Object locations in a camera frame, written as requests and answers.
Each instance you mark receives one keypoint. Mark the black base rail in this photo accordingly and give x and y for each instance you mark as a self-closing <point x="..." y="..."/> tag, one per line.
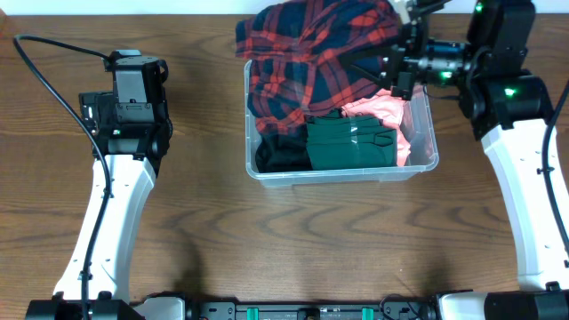
<point x="386" y="309"/>

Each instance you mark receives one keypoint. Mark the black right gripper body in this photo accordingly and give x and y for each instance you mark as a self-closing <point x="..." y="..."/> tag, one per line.
<point x="452" y="68"/>

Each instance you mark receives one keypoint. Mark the dark green garment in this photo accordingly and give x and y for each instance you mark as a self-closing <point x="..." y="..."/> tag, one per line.
<point x="336" y="142"/>

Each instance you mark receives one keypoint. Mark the clear plastic storage container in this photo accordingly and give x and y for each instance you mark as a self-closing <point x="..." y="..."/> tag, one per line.
<point x="416" y="127"/>

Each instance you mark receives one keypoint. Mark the black trousers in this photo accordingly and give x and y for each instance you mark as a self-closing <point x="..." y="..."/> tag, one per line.
<point x="282" y="153"/>

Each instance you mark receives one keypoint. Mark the red plaid flannel shirt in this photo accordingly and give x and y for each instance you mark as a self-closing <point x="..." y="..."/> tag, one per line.
<point x="295" y="48"/>

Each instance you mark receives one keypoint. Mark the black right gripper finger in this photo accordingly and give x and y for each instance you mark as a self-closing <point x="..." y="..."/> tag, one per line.
<point x="381" y="79"/>
<point x="374" y="52"/>

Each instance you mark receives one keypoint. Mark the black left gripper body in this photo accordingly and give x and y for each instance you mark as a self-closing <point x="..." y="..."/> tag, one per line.
<point x="89" y="114"/>

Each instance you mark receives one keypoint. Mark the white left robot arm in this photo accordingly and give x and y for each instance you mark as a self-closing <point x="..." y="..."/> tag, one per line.
<point x="95" y="284"/>

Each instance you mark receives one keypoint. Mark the pink garment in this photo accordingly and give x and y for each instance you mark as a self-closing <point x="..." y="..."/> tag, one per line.
<point x="390" y="111"/>

